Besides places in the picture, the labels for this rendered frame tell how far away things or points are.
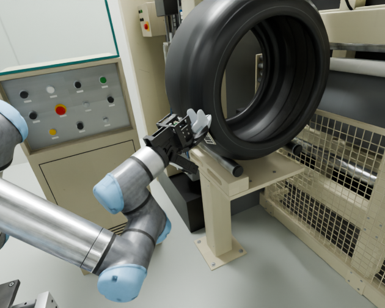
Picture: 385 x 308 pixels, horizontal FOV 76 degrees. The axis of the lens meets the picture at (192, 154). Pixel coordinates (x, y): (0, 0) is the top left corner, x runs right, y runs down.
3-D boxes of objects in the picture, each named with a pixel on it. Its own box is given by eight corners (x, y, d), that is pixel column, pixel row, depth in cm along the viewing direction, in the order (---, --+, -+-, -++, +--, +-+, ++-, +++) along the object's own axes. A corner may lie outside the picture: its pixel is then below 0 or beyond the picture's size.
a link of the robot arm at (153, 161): (157, 184, 56) (137, 176, 61) (172, 172, 58) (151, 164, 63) (143, 159, 52) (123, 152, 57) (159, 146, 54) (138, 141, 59)
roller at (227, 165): (192, 134, 115) (201, 133, 117) (192, 143, 117) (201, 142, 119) (233, 167, 86) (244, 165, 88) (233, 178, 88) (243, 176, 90)
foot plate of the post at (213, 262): (193, 241, 177) (193, 239, 176) (225, 227, 186) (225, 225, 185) (211, 271, 155) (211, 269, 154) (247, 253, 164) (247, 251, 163)
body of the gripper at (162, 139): (191, 113, 59) (156, 142, 53) (201, 142, 64) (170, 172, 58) (170, 111, 64) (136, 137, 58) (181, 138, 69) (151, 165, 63)
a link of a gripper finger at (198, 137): (211, 125, 64) (190, 145, 60) (212, 130, 65) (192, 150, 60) (198, 123, 67) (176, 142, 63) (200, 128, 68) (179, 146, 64)
